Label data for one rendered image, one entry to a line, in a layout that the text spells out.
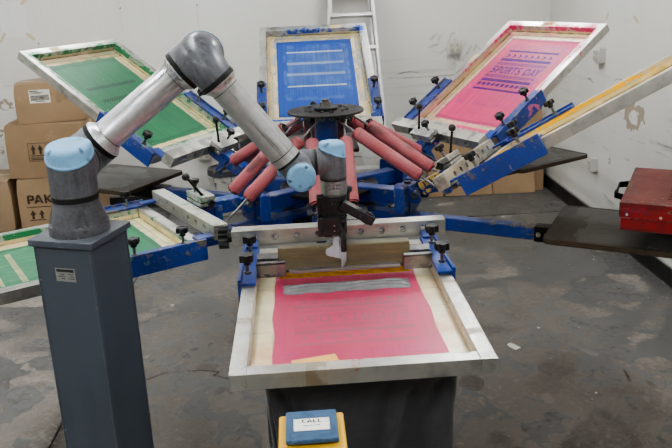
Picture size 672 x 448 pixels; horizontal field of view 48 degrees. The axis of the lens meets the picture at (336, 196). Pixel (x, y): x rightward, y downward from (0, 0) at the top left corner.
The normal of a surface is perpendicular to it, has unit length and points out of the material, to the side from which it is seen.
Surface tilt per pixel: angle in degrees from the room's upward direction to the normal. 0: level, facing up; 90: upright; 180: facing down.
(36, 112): 90
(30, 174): 91
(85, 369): 90
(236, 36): 90
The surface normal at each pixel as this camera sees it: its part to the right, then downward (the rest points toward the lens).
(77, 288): -0.28, 0.28
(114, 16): 0.06, 0.28
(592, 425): -0.04, -0.96
